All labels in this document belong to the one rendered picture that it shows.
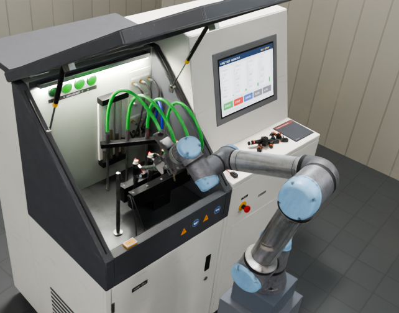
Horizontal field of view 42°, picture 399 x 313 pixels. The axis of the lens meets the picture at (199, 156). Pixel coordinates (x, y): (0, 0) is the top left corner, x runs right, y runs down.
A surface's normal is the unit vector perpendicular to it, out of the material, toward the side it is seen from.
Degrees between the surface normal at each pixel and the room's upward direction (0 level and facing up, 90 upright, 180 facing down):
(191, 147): 45
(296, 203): 83
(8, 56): 0
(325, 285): 0
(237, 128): 76
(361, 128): 90
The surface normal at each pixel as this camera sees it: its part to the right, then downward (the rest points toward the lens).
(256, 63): 0.70, 0.25
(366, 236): 0.09, -0.82
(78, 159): 0.70, 0.46
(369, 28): -0.62, 0.40
